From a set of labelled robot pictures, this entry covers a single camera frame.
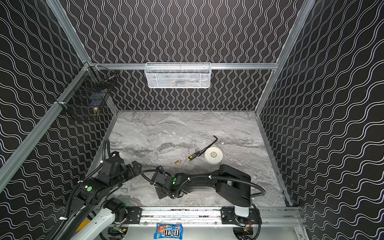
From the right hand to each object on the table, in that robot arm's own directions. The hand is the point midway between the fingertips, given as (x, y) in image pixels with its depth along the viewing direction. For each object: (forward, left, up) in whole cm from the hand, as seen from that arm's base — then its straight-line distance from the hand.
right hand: (160, 191), depth 81 cm
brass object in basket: (+33, +36, +28) cm, 56 cm away
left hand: (+7, +9, +14) cm, 18 cm away
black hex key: (+30, -27, -2) cm, 41 cm away
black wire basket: (+54, +51, +27) cm, 79 cm away
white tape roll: (+24, -30, -3) cm, 39 cm away
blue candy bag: (-18, -7, 0) cm, 19 cm away
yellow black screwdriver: (+22, -17, -1) cm, 28 cm away
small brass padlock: (+18, -8, -1) cm, 20 cm away
